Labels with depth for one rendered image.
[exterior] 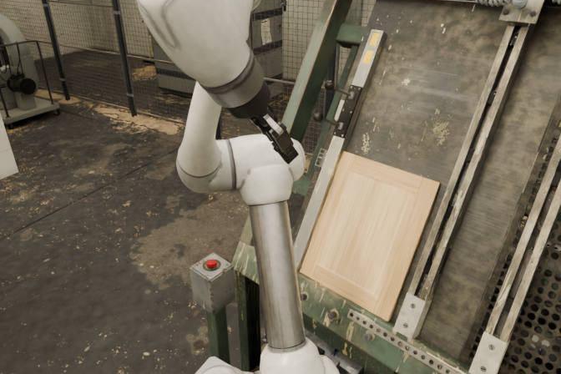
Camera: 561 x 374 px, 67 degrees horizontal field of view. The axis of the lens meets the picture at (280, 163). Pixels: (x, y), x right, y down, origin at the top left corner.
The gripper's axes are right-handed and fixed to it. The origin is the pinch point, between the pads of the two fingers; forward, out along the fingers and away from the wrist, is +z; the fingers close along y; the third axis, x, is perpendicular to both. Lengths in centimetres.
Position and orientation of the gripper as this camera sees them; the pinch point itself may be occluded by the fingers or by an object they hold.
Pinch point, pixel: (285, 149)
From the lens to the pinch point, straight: 82.4
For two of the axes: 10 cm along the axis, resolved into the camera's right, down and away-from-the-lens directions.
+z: 3.6, 4.5, 8.2
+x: -7.2, 6.9, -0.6
